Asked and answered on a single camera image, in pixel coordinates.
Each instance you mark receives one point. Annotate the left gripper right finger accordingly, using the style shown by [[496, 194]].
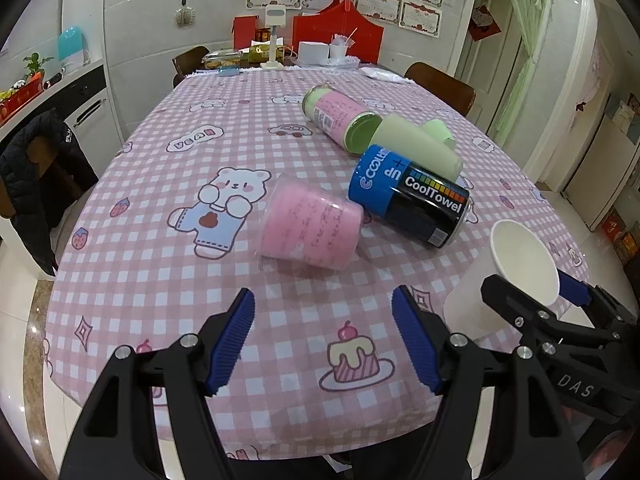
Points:
[[529, 436]]

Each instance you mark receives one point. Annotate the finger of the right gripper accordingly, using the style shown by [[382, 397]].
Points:
[[603, 309], [528, 316]]

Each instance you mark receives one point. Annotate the white paper cup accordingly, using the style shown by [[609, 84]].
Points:
[[515, 260]]

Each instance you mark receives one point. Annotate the small light green cup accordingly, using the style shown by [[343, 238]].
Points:
[[439, 131]]

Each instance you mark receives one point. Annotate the large light green cup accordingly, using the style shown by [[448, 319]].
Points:
[[396, 134]]

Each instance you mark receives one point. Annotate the pink plastic cup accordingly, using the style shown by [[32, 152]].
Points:
[[307, 224]]

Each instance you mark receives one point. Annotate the clear cup with straw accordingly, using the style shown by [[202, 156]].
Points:
[[340, 44]]

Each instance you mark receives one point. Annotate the blue black CoolTowel can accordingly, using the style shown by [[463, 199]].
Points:
[[408, 197]]

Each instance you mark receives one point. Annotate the brown chair right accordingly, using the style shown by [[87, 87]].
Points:
[[454, 92]]

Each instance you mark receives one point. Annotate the brown chair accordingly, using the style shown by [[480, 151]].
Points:
[[454, 92], [188, 63]]

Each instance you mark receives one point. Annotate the pink checkered tablecloth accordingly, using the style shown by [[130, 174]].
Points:
[[168, 236]]

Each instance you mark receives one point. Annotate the pink green canister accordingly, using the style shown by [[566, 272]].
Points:
[[345, 121]]

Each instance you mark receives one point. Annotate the black jacket on chair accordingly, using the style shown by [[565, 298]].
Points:
[[43, 173]]

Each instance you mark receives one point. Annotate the white plastic bag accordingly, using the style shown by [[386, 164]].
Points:
[[380, 74]]

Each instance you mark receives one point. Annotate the red diamond door decoration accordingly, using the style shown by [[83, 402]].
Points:
[[482, 24]]

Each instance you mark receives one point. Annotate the green curtain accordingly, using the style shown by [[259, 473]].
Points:
[[533, 19]]

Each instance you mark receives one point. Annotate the white cabinet with black counter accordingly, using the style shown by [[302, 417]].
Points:
[[81, 100]]

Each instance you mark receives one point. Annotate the white tissue box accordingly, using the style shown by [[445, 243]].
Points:
[[312, 53]]

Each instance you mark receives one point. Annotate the red box on counter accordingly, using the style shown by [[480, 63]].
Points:
[[11, 105]]

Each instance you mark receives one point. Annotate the red gift bag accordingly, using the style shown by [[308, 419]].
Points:
[[340, 17]]

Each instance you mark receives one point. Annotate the small potted plant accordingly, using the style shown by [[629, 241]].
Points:
[[35, 66]]

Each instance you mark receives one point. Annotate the brown chair left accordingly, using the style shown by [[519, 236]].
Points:
[[188, 63]]

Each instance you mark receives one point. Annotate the teal white appliance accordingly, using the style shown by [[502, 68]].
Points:
[[73, 52]]

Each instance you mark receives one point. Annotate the white desk lamp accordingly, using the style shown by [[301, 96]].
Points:
[[275, 17]]

